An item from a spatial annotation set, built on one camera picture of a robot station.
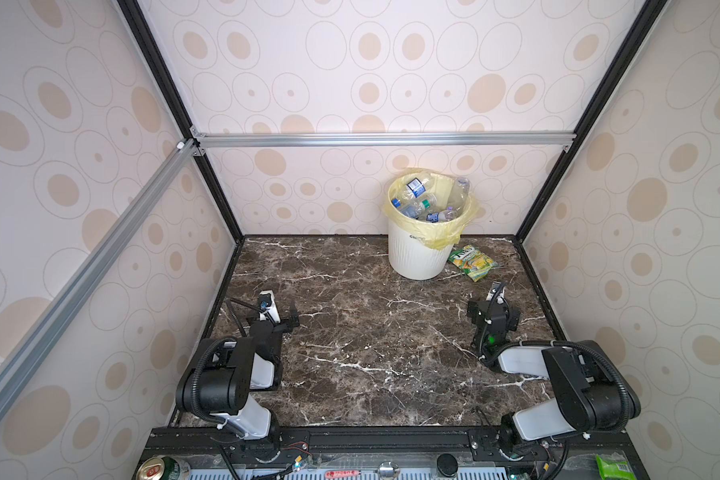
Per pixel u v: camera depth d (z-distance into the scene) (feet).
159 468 2.02
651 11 2.22
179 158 2.71
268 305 2.51
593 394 1.46
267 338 2.28
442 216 3.07
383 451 2.40
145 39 2.32
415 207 3.29
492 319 2.26
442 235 2.86
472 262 3.58
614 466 2.29
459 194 3.07
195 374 1.46
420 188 3.18
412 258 3.19
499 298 2.50
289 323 2.74
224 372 1.53
